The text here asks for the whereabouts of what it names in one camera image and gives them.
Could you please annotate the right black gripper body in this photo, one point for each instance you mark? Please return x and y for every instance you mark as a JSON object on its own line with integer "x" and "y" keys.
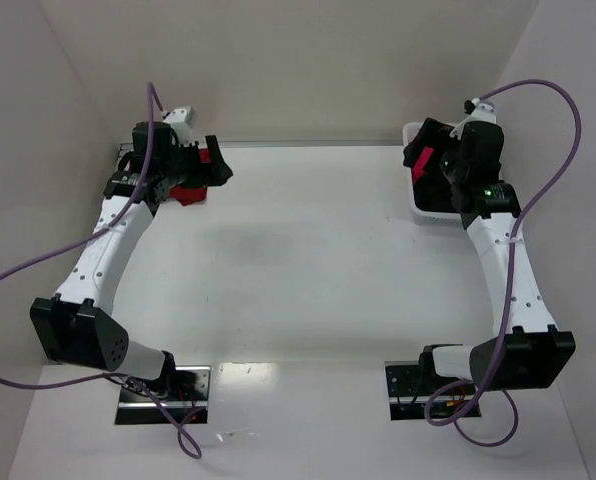
{"x": 432, "y": 145}

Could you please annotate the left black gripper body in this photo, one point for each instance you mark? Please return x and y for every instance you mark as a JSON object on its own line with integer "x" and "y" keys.
{"x": 198, "y": 160}

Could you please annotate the black t-shirt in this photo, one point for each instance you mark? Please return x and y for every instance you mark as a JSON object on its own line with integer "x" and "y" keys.
{"x": 432, "y": 193}

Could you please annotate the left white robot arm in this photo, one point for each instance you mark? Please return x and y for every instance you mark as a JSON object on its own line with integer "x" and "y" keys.
{"x": 75, "y": 326}

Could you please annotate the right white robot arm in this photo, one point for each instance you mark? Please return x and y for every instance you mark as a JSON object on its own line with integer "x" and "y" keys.
{"x": 461, "y": 176}

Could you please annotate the white plastic basket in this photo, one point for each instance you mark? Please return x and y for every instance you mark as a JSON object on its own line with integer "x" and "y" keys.
{"x": 422, "y": 217}

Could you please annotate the pink t-shirt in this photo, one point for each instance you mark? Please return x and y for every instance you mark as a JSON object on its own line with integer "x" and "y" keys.
{"x": 418, "y": 171}

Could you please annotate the folded red t-shirt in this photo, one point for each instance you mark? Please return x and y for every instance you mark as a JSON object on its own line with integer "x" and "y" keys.
{"x": 195, "y": 188}

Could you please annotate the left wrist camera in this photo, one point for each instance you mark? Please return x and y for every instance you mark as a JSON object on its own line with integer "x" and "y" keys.
{"x": 180, "y": 118}

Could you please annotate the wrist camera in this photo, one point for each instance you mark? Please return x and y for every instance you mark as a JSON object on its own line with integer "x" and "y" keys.
{"x": 180, "y": 118}
{"x": 475, "y": 110}

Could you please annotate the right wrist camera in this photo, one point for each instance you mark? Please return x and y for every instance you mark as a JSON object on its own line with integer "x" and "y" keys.
{"x": 475, "y": 110}

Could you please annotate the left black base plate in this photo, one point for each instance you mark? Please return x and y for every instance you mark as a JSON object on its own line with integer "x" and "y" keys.
{"x": 186, "y": 401}

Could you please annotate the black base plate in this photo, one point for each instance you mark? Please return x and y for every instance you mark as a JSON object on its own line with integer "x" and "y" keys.
{"x": 409, "y": 392}
{"x": 186, "y": 401}

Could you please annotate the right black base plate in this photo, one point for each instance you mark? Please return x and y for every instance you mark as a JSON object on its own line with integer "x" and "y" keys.
{"x": 409, "y": 392}

